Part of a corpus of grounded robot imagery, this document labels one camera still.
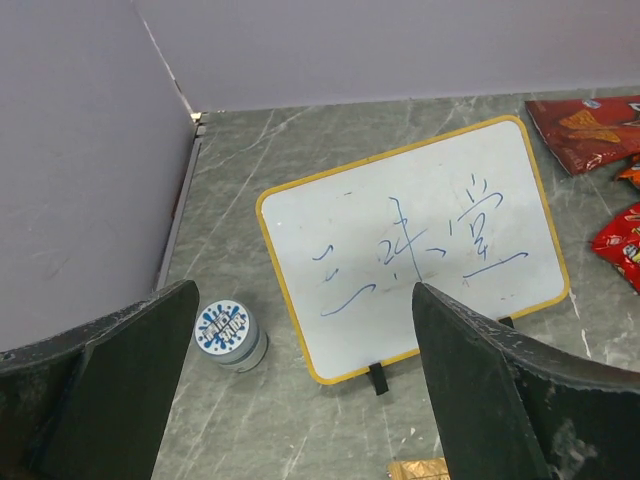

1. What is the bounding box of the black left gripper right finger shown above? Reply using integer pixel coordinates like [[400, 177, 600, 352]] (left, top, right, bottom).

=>
[[412, 283, 639, 479]]

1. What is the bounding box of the red cookie snack packet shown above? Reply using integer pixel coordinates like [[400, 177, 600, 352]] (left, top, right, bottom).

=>
[[591, 203, 640, 292]]

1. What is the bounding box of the red Doritos chip bag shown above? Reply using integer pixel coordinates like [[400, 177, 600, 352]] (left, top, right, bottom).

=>
[[525, 95, 639, 176]]

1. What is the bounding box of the yellow framed whiteboard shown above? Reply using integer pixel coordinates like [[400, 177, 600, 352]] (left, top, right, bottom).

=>
[[255, 115, 570, 385]]

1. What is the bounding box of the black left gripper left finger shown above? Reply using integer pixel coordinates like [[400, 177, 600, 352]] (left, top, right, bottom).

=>
[[1, 280, 199, 479]]

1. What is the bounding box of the orange snack packet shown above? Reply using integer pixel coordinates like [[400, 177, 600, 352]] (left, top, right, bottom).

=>
[[614, 154, 640, 189]]

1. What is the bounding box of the large gold brown snack bag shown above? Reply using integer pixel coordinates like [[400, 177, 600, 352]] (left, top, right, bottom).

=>
[[388, 457, 450, 480]]

